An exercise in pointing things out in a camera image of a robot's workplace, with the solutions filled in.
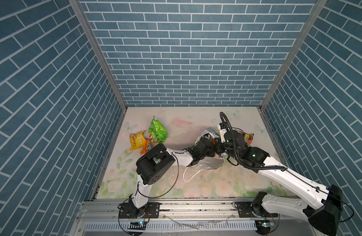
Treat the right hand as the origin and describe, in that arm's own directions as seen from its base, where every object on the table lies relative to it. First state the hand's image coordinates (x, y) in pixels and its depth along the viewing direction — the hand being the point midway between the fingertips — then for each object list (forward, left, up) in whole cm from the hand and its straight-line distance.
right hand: (216, 139), depth 76 cm
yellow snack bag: (+6, +50, -17) cm, 53 cm away
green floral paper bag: (-7, +2, -15) cm, 16 cm away
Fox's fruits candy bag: (+14, -24, -16) cm, 32 cm away
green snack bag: (+10, +36, -12) cm, 39 cm away
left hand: (+4, -4, -17) cm, 18 cm away
